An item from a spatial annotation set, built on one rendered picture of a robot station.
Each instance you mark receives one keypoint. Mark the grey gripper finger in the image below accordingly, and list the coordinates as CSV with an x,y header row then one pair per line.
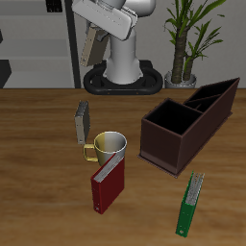
x,y
103,35

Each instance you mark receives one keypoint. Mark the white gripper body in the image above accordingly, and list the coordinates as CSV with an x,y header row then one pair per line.
x,y
102,17

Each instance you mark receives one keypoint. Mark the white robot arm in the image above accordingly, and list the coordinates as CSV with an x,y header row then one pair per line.
x,y
123,54

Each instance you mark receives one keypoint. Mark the grey book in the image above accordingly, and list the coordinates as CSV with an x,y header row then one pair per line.
x,y
80,123

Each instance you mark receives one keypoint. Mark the dark brown desk caddy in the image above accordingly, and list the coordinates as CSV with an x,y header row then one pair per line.
x,y
189,141

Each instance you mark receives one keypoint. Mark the red book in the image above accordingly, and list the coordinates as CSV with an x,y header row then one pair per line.
x,y
110,187

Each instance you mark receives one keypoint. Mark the green book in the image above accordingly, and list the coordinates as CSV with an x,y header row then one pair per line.
x,y
187,213

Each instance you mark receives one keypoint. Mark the grey shelf unit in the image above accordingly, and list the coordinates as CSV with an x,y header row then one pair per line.
x,y
32,48

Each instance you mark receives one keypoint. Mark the green pot plant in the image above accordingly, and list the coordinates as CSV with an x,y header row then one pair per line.
x,y
179,48

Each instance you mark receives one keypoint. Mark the white plant pot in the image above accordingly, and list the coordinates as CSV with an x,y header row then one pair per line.
x,y
169,84

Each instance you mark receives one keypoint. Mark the yellow and white mug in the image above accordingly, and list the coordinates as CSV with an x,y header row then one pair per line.
x,y
110,145

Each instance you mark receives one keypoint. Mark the dark vertical post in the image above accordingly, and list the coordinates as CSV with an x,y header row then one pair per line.
x,y
73,48

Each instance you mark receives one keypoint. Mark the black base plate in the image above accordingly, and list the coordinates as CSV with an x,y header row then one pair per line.
x,y
96,84

